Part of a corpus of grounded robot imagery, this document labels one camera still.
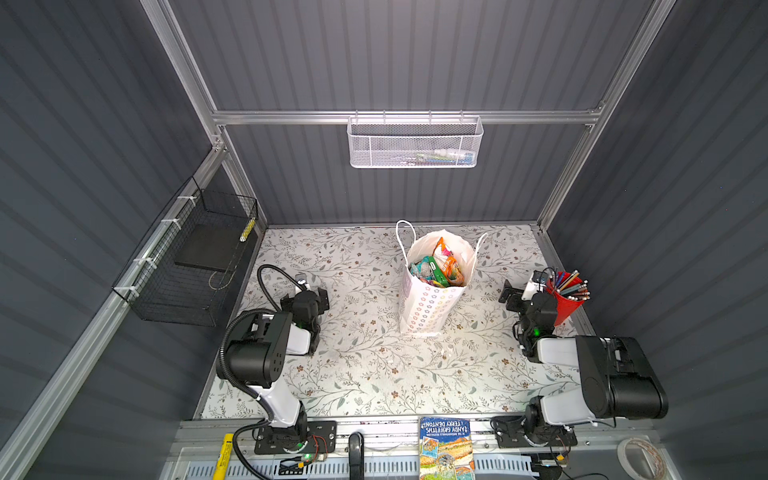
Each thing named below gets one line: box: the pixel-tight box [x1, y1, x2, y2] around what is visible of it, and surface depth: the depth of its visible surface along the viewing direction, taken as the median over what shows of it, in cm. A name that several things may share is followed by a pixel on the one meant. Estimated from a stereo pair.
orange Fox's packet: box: [432, 237, 465, 287], surface depth 87 cm
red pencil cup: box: [546, 269, 591, 326], surface depth 88 cm
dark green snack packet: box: [428, 256, 450, 287], surface depth 86 cm
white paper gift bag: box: [395, 220, 489, 336], surface depth 82 cm
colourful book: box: [419, 417, 476, 480], surface depth 71 cm
